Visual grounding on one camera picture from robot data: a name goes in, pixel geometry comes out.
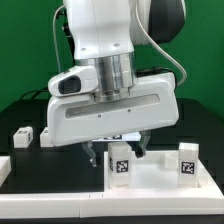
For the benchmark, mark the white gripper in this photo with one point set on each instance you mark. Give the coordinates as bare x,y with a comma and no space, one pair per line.
74,116

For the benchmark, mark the white square tabletop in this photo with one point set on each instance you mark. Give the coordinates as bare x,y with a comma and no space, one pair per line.
156,170

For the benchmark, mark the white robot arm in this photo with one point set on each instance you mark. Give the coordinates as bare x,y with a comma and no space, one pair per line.
103,95

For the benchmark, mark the white plate with fiducial tags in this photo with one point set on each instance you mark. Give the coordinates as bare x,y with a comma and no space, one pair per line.
130,137

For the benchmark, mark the white L-shaped obstacle wall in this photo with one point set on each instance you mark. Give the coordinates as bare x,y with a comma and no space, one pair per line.
114,202

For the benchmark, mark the white wall piece left edge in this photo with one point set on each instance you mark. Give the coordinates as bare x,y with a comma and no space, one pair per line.
5,168

